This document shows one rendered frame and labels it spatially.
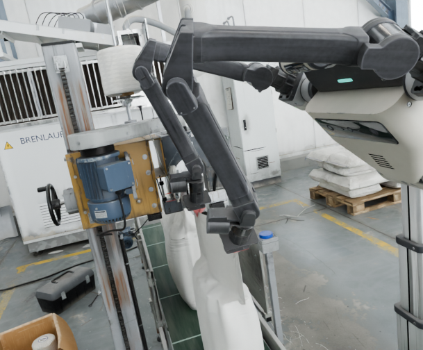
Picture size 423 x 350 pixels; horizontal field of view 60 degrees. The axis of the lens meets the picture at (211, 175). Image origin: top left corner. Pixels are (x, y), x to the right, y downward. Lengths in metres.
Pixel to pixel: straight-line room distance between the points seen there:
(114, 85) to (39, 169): 3.10
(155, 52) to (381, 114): 0.67
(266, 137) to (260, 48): 4.76
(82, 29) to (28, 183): 1.71
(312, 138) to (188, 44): 5.88
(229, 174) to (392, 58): 0.39
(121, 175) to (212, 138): 0.57
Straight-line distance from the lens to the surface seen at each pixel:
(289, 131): 6.25
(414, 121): 0.96
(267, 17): 6.19
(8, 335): 2.79
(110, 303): 1.78
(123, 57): 1.31
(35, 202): 4.42
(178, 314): 2.07
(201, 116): 0.73
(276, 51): 0.68
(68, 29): 3.95
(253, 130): 5.32
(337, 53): 0.72
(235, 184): 0.85
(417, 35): 0.76
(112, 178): 1.26
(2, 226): 5.65
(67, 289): 3.23
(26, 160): 4.35
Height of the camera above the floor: 1.49
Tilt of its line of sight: 13 degrees down
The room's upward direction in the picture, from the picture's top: 9 degrees counter-clockwise
